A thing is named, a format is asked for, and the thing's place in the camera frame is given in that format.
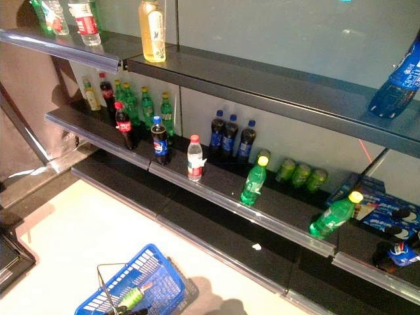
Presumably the cola bottle blue label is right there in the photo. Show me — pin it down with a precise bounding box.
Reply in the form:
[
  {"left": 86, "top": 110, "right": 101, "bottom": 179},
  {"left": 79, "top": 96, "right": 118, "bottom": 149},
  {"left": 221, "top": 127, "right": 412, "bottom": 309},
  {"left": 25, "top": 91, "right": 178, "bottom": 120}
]
[
  {"left": 236, "top": 119, "right": 257, "bottom": 162},
  {"left": 221, "top": 114, "right": 240, "bottom": 161},
  {"left": 150, "top": 115, "right": 171, "bottom": 166},
  {"left": 209, "top": 110, "right": 226, "bottom": 158},
  {"left": 372, "top": 236, "right": 420, "bottom": 275}
]

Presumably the blue plastic shopping basket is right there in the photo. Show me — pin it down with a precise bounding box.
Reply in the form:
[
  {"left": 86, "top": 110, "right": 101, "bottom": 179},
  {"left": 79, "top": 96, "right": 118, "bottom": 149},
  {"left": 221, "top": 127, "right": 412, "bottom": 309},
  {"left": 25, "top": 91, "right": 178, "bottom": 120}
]
[{"left": 74, "top": 243, "right": 187, "bottom": 315}]

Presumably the small yellow drink bottle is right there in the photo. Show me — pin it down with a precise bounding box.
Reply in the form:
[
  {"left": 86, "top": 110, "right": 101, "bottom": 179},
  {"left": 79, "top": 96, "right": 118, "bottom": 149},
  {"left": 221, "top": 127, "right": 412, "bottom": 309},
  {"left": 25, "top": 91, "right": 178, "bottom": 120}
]
[{"left": 81, "top": 76, "right": 102, "bottom": 112}]

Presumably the clear water bottle red label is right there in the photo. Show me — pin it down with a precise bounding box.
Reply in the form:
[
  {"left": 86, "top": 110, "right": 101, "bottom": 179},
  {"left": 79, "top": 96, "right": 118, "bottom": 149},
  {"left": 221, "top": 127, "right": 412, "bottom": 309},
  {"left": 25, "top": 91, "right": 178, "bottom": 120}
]
[
  {"left": 186, "top": 134, "right": 207, "bottom": 182},
  {"left": 68, "top": 0, "right": 102, "bottom": 47}
]

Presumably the black shelf base plinth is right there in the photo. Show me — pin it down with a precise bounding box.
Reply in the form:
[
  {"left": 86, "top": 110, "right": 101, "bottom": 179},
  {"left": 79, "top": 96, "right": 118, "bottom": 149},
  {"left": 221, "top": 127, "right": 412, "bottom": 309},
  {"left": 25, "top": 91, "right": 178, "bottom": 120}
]
[{"left": 71, "top": 157, "right": 420, "bottom": 315}]

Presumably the grey metal shelf board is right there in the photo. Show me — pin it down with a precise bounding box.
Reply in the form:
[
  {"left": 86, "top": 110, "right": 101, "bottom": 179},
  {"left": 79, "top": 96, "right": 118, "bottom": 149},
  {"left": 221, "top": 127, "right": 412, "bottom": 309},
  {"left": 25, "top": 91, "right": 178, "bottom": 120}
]
[{"left": 0, "top": 28, "right": 420, "bottom": 160}]

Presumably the cola bottle red label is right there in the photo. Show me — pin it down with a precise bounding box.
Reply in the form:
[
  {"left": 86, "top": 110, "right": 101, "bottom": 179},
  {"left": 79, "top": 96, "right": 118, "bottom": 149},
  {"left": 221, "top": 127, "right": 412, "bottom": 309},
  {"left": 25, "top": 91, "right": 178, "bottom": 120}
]
[
  {"left": 98, "top": 72, "right": 117, "bottom": 121},
  {"left": 114, "top": 101, "right": 138, "bottom": 151}
]

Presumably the yellow tea bottle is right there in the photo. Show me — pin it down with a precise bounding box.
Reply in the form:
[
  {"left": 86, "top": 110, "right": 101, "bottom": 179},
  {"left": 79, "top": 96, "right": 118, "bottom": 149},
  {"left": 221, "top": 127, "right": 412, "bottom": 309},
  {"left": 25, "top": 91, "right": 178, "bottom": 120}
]
[{"left": 138, "top": 0, "right": 167, "bottom": 63}]

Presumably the blue cookie box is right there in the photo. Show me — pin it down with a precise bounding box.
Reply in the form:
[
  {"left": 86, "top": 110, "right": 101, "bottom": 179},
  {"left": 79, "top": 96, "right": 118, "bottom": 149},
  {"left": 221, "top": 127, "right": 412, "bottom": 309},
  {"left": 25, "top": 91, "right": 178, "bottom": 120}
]
[
  {"left": 354, "top": 189, "right": 420, "bottom": 238},
  {"left": 326, "top": 173, "right": 387, "bottom": 208}
]

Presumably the pale shelf back panel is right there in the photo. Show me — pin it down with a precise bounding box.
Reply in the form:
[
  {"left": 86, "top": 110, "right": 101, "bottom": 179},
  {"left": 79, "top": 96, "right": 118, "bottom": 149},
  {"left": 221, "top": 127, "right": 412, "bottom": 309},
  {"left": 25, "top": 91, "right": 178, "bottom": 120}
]
[{"left": 70, "top": 0, "right": 420, "bottom": 204}]

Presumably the green bottle with red cap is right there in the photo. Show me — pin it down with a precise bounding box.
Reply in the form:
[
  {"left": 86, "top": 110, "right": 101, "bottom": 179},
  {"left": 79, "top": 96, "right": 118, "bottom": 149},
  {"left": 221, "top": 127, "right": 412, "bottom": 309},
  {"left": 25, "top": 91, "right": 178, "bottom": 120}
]
[{"left": 117, "top": 283, "right": 154, "bottom": 311}]

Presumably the brown marble plinth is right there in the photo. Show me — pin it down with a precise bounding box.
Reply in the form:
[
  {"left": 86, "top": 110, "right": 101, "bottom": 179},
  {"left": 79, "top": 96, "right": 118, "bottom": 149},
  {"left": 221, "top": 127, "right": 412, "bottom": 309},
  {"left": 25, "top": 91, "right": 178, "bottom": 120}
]
[{"left": 0, "top": 140, "right": 99, "bottom": 211}]

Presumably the blue soda bottle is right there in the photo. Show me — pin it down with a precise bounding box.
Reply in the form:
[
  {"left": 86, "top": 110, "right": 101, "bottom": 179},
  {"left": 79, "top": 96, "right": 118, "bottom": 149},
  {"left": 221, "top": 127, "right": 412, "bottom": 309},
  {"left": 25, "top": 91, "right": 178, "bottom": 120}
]
[{"left": 367, "top": 31, "right": 420, "bottom": 119}]

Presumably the clear bottle colourful label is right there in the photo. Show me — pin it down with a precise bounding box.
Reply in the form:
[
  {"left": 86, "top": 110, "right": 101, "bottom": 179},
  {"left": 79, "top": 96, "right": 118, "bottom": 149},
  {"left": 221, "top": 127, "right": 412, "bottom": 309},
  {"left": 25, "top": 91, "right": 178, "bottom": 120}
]
[{"left": 42, "top": 0, "right": 70, "bottom": 36}]

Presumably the green plastic bottle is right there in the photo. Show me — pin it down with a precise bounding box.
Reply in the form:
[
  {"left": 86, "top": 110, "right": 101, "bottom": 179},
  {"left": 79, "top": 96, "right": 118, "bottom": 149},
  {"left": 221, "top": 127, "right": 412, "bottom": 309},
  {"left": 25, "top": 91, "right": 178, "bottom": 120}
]
[{"left": 30, "top": 0, "right": 55, "bottom": 33}]

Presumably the black display cabinet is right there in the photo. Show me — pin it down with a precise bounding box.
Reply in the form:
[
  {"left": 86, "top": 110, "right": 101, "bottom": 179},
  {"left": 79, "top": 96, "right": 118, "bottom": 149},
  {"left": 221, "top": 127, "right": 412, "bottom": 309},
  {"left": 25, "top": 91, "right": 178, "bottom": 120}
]
[{"left": 0, "top": 226, "right": 36, "bottom": 293}]

